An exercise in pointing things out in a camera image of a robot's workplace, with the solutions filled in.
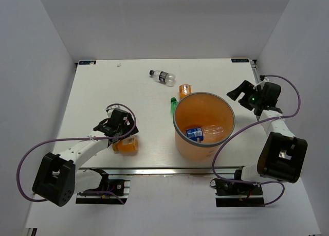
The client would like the orange juice bottle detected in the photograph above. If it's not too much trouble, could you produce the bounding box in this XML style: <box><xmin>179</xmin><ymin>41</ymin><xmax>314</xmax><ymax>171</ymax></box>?
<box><xmin>112</xmin><ymin>136</ymin><xmax>139</xmax><ymax>154</ymax></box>

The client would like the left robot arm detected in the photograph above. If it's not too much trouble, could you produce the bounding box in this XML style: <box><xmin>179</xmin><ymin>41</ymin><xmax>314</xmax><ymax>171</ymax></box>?
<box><xmin>32</xmin><ymin>107</ymin><xmax>138</xmax><ymax>207</ymax></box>

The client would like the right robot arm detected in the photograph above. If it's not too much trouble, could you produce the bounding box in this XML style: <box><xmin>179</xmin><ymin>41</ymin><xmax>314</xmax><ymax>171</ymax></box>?
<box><xmin>232</xmin><ymin>82</ymin><xmax>308</xmax><ymax>194</ymax></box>

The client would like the orange bin grey rim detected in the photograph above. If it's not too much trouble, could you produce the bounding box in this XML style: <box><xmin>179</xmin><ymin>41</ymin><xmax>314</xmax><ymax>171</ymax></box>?
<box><xmin>173</xmin><ymin>92</ymin><xmax>235</xmax><ymax>161</ymax></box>

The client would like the blue label bottle in bin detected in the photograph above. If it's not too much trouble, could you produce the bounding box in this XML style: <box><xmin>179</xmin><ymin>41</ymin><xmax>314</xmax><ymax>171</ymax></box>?
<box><xmin>185</xmin><ymin>125</ymin><xmax>224</xmax><ymax>143</ymax></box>

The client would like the green plastic bottle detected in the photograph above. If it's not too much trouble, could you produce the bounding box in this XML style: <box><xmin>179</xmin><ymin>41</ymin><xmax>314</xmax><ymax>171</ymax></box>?
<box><xmin>170</xmin><ymin>97</ymin><xmax>178</xmax><ymax>116</ymax></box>

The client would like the right blue corner sticker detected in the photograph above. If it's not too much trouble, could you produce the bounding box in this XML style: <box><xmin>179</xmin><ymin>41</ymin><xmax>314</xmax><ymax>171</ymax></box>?
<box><xmin>231</xmin><ymin>58</ymin><xmax>249</xmax><ymax>63</ymax></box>

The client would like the blue corner sticker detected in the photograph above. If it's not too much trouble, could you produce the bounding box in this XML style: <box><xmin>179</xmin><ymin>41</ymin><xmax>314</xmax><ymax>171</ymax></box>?
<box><xmin>231</xmin><ymin>58</ymin><xmax>249</xmax><ymax>63</ymax></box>
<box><xmin>78</xmin><ymin>60</ymin><xmax>96</xmax><ymax>65</ymax></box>

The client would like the clear bottle black label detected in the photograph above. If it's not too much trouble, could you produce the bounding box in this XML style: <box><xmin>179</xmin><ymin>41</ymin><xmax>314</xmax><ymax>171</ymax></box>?
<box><xmin>149</xmin><ymin>70</ymin><xmax>175</xmax><ymax>87</ymax></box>

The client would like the small orange bottle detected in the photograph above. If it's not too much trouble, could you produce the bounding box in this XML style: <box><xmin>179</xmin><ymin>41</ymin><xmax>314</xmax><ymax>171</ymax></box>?
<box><xmin>179</xmin><ymin>84</ymin><xmax>192</xmax><ymax>99</ymax></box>

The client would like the left blue corner sticker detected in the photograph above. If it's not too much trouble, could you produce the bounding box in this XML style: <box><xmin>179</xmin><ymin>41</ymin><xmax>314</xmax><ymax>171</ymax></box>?
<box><xmin>78</xmin><ymin>60</ymin><xmax>96</xmax><ymax>65</ymax></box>

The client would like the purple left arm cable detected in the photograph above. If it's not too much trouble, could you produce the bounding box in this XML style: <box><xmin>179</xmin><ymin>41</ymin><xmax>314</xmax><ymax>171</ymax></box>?
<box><xmin>16</xmin><ymin>103</ymin><xmax>137</xmax><ymax>205</ymax></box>

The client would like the aluminium right side rail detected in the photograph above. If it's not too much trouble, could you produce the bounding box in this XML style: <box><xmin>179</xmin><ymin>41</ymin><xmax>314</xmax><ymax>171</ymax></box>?
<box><xmin>250</xmin><ymin>60</ymin><xmax>258</xmax><ymax>81</ymax></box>

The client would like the aluminium rail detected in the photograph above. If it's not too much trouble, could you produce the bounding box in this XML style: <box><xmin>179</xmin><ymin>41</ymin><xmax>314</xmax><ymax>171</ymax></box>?
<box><xmin>250</xmin><ymin>60</ymin><xmax>258</xmax><ymax>81</ymax></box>
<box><xmin>48</xmin><ymin>166</ymin><xmax>247</xmax><ymax>176</ymax></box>

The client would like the aluminium front rail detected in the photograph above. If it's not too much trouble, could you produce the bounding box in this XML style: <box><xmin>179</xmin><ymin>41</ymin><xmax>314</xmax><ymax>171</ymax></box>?
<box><xmin>48</xmin><ymin>166</ymin><xmax>247</xmax><ymax>176</ymax></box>

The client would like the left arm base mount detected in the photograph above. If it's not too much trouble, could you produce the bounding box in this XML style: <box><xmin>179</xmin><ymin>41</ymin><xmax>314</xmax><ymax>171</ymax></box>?
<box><xmin>76</xmin><ymin>175</ymin><xmax>132</xmax><ymax>205</ymax></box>

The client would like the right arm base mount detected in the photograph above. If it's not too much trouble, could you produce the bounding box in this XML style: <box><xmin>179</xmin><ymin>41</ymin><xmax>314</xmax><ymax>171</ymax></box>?
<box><xmin>210</xmin><ymin>178</ymin><xmax>265</xmax><ymax>208</ymax></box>

